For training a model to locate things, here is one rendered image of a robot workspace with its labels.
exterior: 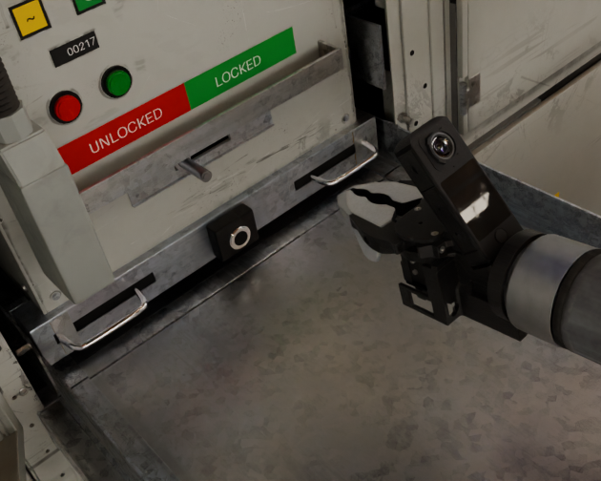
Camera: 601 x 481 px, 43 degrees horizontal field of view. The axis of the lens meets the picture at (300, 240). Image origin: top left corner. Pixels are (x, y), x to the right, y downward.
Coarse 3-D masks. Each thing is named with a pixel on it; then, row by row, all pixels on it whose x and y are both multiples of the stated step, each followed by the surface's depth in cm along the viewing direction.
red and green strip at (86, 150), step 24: (264, 48) 91; (288, 48) 93; (216, 72) 88; (240, 72) 90; (168, 96) 85; (192, 96) 87; (120, 120) 82; (144, 120) 84; (168, 120) 86; (72, 144) 79; (96, 144) 81; (120, 144) 83; (72, 168) 81
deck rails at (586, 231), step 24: (504, 192) 96; (528, 192) 93; (528, 216) 95; (552, 216) 92; (576, 216) 89; (600, 216) 87; (576, 240) 91; (600, 240) 88; (72, 408) 85; (96, 408) 85; (96, 432) 79; (120, 432) 82; (120, 456) 74; (144, 456) 79; (144, 480) 69; (168, 480) 76
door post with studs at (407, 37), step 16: (384, 0) 95; (400, 0) 97; (416, 0) 98; (400, 16) 98; (416, 16) 100; (400, 32) 99; (416, 32) 101; (400, 48) 101; (416, 48) 102; (384, 64) 107; (400, 64) 102; (416, 64) 104; (400, 80) 103; (416, 80) 105; (384, 96) 109; (400, 96) 105; (416, 96) 107; (384, 112) 111; (400, 112) 106; (416, 112) 108; (416, 128) 110
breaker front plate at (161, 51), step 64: (0, 0) 69; (64, 0) 72; (128, 0) 77; (192, 0) 82; (256, 0) 87; (320, 0) 93; (64, 64) 75; (128, 64) 80; (192, 64) 85; (64, 128) 78; (192, 128) 89; (256, 128) 95; (320, 128) 103; (0, 192) 76; (128, 192) 86; (192, 192) 93; (128, 256) 91
